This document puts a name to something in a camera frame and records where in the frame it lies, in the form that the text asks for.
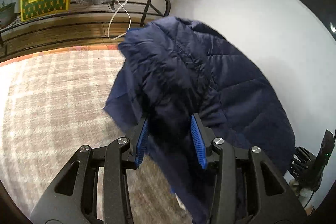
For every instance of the plaid beige bed blanket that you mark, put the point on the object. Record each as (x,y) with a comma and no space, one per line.
(51,104)

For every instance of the navy blue puffer jacket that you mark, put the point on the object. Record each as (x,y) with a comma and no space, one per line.
(175,68)

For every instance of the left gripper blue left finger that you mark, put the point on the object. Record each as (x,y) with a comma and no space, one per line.
(138,138)

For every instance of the black metal clothes rack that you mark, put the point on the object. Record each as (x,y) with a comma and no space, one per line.
(58,28)

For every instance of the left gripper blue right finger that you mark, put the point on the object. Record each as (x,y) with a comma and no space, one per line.
(203,141)

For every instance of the beige plush toy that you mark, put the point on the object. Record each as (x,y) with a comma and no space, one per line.
(304,195)

